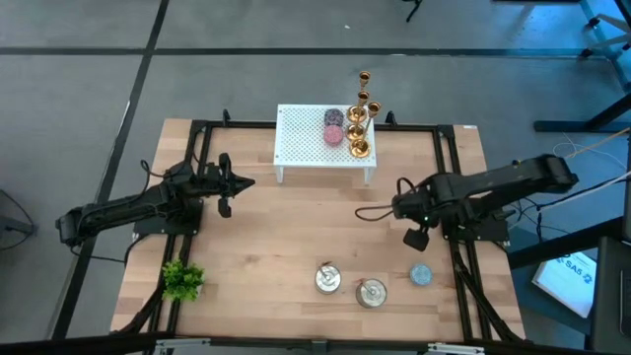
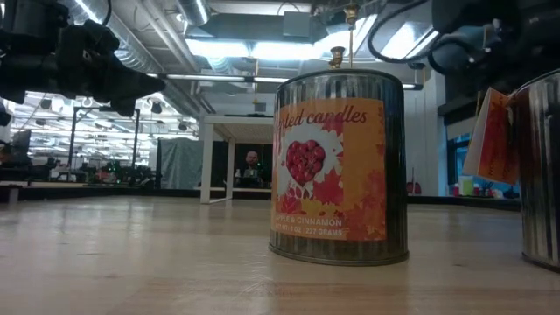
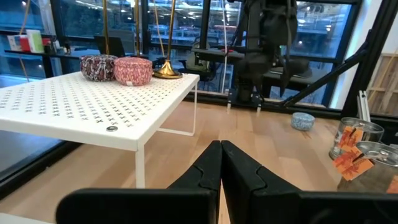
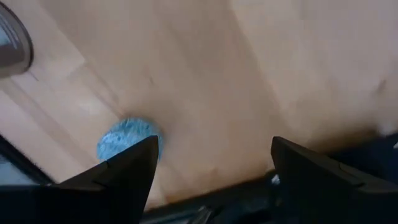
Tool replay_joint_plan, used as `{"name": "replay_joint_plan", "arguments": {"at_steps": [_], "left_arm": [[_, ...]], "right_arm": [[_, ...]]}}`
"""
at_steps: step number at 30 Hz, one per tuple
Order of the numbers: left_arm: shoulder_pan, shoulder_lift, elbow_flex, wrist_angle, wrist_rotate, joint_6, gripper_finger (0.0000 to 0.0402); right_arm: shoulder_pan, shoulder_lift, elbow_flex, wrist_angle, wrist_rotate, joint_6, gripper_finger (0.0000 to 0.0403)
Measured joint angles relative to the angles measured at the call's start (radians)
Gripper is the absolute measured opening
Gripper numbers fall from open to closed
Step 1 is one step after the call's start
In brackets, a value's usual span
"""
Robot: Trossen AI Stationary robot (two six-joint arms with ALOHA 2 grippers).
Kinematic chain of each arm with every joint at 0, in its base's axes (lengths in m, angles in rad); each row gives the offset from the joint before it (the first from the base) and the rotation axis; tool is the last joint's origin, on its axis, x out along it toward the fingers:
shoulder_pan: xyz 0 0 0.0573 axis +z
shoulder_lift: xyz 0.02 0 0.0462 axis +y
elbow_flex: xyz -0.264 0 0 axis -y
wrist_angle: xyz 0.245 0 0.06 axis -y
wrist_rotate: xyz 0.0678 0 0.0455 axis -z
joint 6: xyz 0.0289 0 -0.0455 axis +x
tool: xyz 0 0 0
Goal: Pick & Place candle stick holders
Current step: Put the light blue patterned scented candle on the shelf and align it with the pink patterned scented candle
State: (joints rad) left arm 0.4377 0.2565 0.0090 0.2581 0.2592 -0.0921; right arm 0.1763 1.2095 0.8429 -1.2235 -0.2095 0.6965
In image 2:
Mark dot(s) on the orange white paper tag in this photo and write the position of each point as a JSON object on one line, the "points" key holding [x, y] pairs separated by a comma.
{"points": [[494, 144]]}

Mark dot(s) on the dark computer monitor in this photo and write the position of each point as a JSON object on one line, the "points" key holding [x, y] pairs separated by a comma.
{"points": [[22, 144]]}

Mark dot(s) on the red object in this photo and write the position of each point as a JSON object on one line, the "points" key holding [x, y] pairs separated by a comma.
{"points": [[413, 188]]}

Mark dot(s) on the long ceiling light tube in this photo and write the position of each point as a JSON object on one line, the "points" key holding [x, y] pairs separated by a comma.
{"points": [[205, 77]]}

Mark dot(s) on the tall brass candlestick holder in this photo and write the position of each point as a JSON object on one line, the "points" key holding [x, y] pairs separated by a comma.
{"points": [[351, 13]]}

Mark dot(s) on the round silver air duct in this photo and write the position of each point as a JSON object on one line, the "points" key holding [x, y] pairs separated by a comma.
{"points": [[194, 11]]}

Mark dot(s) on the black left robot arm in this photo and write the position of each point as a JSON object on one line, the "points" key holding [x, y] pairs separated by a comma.
{"points": [[26, 52]]}

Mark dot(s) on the grey cloth cover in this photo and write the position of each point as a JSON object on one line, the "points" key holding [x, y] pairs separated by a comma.
{"points": [[179, 164]]}

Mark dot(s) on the short brass candlestick holder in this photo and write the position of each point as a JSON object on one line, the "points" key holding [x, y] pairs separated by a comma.
{"points": [[337, 54]]}

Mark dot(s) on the black metal frame rig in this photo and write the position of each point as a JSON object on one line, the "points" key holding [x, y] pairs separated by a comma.
{"points": [[72, 144]]}

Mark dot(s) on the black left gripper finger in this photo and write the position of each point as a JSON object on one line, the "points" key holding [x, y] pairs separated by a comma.
{"points": [[123, 107], [140, 83]]}

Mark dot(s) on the candle tin with orange label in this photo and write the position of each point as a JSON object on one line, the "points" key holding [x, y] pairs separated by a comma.
{"points": [[337, 175]]}

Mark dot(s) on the seated person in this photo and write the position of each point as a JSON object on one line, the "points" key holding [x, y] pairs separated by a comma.
{"points": [[251, 157]]}

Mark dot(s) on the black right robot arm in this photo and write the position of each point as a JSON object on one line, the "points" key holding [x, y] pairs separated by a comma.
{"points": [[525, 35]]}

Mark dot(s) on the silver ribbed candle tin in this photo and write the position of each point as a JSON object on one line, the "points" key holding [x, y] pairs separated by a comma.
{"points": [[542, 175]]}

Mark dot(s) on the green cup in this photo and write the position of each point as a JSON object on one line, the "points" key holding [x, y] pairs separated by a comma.
{"points": [[466, 186]]}

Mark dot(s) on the small white shelf table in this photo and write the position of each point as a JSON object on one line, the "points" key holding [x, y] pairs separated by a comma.
{"points": [[205, 157]]}

